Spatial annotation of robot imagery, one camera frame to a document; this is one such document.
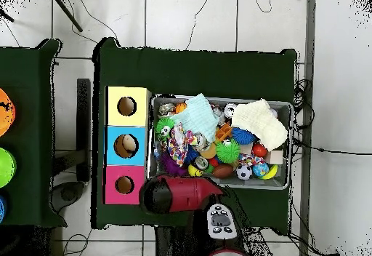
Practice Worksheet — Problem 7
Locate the colourful dotted cloth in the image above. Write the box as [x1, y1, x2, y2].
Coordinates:
[166, 122, 198, 167]

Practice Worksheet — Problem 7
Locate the purple spiky ball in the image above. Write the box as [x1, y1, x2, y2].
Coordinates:
[159, 152, 187, 177]

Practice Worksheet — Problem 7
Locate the wooden box with three holes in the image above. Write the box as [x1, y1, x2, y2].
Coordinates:
[102, 85, 153, 205]

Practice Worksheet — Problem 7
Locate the clear mesh bin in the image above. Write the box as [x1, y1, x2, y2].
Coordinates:
[146, 93, 294, 191]

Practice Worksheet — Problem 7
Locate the mint knitted cloth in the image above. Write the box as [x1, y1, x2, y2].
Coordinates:
[170, 93, 220, 143]

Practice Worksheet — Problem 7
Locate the silver drink can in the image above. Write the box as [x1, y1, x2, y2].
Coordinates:
[193, 132, 211, 152]

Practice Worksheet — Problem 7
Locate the green spiky googly-eyed ball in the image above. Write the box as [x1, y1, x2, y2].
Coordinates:
[155, 117, 176, 140]
[215, 137, 241, 164]

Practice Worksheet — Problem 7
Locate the small brown football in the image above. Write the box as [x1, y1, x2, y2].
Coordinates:
[211, 163, 235, 180]

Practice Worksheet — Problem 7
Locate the blue spiky ball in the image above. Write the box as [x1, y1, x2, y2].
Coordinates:
[231, 127, 258, 145]

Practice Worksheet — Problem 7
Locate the small soccer ball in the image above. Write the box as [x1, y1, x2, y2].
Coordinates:
[235, 163, 253, 180]

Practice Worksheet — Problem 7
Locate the cream knitted cloth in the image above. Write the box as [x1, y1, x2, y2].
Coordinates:
[230, 97, 289, 152]

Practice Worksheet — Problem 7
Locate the black upright stand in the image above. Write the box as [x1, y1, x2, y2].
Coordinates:
[76, 78, 92, 183]

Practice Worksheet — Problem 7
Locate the grey round stand base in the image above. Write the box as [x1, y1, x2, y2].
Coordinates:
[50, 180, 86, 214]

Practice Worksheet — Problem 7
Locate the black tripod leg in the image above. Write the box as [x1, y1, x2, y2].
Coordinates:
[52, 0, 84, 33]
[0, 7, 15, 23]

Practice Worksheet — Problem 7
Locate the dark green side tablecloth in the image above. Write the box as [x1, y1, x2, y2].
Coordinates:
[0, 38, 68, 228]

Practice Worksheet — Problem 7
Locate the orange bowl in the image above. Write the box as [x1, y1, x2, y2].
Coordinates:
[0, 87, 17, 137]

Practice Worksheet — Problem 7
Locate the green bowl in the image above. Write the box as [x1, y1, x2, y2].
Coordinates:
[0, 147, 17, 188]

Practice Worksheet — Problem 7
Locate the blue bowl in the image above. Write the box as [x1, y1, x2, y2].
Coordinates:
[0, 194, 7, 224]

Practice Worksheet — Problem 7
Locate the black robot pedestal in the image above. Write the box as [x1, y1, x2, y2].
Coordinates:
[154, 225, 204, 256]

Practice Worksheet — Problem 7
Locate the black cable bundle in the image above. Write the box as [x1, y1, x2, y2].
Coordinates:
[293, 78, 315, 130]

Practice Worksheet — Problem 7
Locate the black floor cable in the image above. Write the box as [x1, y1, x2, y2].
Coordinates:
[291, 137, 372, 156]

